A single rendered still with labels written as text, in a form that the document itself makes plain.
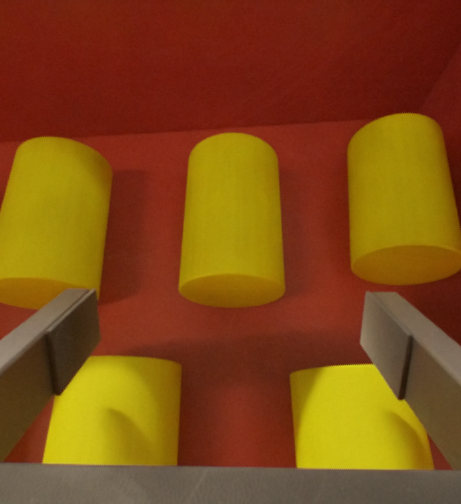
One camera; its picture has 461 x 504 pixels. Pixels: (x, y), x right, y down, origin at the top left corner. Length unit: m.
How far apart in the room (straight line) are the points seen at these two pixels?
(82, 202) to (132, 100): 0.12
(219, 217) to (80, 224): 0.09
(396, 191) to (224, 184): 0.11
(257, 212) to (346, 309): 0.10
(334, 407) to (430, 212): 0.13
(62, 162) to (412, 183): 0.23
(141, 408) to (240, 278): 0.09
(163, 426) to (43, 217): 0.14
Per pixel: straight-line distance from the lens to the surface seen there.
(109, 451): 0.19
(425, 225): 0.24
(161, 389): 0.20
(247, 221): 0.21
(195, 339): 0.26
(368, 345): 0.17
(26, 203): 0.26
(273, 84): 0.33
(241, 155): 0.24
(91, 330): 0.17
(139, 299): 0.27
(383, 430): 0.20
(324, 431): 0.20
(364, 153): 0.28
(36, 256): 0.23
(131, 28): 0.30
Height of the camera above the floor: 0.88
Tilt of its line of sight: 65 degrees down
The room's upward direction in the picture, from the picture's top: 2 degrees counter-clockwise
